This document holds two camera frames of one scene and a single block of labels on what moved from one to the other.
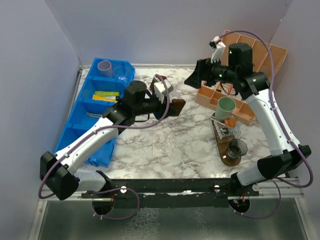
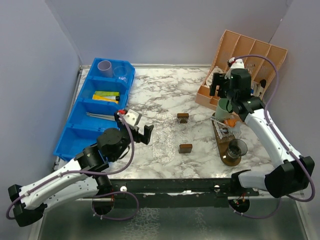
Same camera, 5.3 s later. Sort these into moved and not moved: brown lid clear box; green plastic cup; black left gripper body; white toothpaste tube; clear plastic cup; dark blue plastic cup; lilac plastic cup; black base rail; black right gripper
Moved: black right gripper; brown lid clear box; black left gripper body
Not moved: clear plastic cup; dark blue plastic cup; lilac plastic cup; white toothpaste tube; green plastic cup; black base rail
